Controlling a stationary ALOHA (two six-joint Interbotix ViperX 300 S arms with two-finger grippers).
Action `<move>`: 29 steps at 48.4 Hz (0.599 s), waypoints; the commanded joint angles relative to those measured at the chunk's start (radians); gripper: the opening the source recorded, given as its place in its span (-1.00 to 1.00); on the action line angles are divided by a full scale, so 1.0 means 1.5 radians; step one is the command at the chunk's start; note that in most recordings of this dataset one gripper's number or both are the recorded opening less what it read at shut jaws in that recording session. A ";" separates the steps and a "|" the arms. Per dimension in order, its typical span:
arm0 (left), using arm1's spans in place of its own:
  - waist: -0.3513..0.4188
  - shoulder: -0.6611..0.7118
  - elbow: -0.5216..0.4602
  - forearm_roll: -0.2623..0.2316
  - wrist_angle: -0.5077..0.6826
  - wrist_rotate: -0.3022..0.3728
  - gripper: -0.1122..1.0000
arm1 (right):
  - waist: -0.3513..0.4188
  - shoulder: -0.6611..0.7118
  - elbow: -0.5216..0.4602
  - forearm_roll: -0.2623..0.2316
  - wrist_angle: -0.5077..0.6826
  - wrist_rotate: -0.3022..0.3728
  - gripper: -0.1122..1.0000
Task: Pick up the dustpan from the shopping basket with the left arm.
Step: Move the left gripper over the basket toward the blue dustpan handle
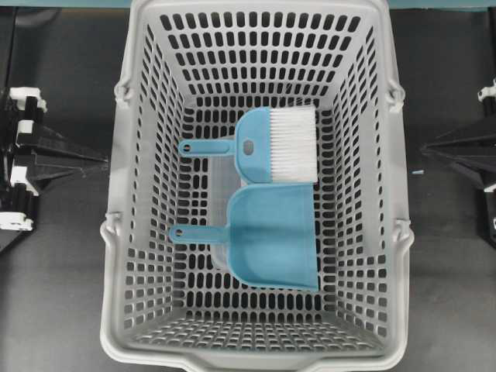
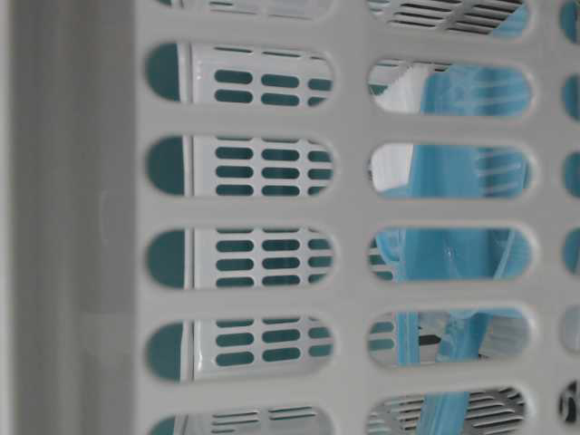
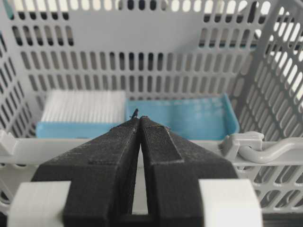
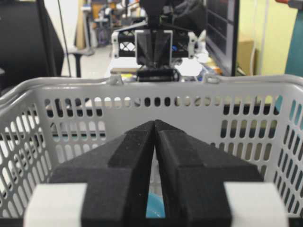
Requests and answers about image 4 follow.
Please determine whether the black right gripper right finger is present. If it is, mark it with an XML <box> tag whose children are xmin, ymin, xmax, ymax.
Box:
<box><xmin>154</xmin><ymin>119</ymin><xmax>290</xmax><ymax>227</ymax></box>

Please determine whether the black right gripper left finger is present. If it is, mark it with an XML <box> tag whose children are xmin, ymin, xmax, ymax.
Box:
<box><xmin>23</xmin><ymin>120</ymin><xmax>156</xmax><ymax>227</ymax></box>

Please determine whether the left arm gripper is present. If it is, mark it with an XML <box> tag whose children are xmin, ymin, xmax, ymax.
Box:
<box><xmin>111</xmin><ymin>22</ymin><xmax>197</xmax><ymax>82</ymax></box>

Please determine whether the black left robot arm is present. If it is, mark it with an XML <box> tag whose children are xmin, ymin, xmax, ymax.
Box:
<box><xmin>23</xmin><ymin>0</ymin><xmax>205</xmax><ymax>227</ymax></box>

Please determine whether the teal blue dustpan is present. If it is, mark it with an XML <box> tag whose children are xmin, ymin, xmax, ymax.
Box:
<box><xmin>146</xmin><ymin>193</ymin><xmax>166</xmax><ymax>218</ymax></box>

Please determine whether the grey plastic shopping basket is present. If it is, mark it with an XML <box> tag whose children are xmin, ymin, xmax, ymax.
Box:
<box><xmin>0</xmin><ymin>75</ymin><xmax>303</xmax><ymax>218</ymax></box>

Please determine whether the dark monitor screen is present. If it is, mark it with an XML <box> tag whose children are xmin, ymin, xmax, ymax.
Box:
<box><xmin>205</xmin><ymin>0</ymin><xmax>240</xmax><ymax>77</ymax></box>

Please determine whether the cardboard box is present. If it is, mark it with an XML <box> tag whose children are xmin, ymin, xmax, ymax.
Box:
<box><xmin>237</xmin><ymin>35</ymin><xmax>254</xmax><ymax>75</ymax></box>

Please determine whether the black office chair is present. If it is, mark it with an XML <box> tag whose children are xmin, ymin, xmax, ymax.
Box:
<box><xmin>0</xmin><ymin>0</ymin><xmax>94</xmax><ymax>96</ymax></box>

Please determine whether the black thin cable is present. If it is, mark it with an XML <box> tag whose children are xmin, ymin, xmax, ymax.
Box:
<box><xmin>57</xmin><ymin>0</ymin><xmax>73</xmax><ymax>78</ymax></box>

